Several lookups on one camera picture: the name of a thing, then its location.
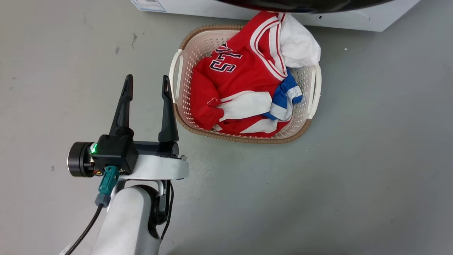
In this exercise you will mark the beige plastic laundry basket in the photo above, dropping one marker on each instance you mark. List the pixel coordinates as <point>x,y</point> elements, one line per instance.
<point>198,46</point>

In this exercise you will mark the white label sticker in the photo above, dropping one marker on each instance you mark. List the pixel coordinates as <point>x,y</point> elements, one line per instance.
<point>148,4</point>

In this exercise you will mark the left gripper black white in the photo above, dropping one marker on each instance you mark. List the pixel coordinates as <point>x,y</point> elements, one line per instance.
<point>155,166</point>

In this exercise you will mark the blue white garment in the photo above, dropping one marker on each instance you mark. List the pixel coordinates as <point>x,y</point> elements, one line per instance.
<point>283,97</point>

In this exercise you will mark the white cloth garment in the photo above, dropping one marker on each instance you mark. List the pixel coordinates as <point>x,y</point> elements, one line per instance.
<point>299,46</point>

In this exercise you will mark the white washing machine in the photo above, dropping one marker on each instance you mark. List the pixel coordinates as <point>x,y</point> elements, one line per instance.
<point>375,17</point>

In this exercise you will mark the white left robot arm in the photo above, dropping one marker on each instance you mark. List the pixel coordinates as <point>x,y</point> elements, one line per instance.
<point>127,219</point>

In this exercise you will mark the red white sports jersey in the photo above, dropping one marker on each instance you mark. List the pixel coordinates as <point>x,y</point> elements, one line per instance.
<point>244,67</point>

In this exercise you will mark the dark round washing machine door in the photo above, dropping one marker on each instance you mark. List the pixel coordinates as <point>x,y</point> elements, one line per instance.
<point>304,5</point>

